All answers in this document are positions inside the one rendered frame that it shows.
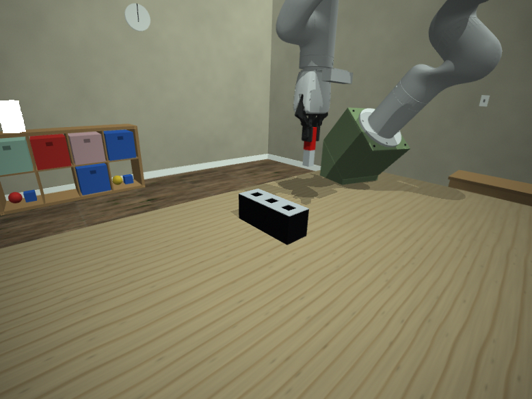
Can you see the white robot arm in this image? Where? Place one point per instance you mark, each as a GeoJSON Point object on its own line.
{"type": "Point", "coordinates": [469, 49]}

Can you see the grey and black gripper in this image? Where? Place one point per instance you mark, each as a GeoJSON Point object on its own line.
{"type": "Point", "coordinates": [313, 96]}

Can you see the red square pin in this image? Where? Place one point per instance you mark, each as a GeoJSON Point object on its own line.
{"type": "Point", "coordinates": [309, 150]}

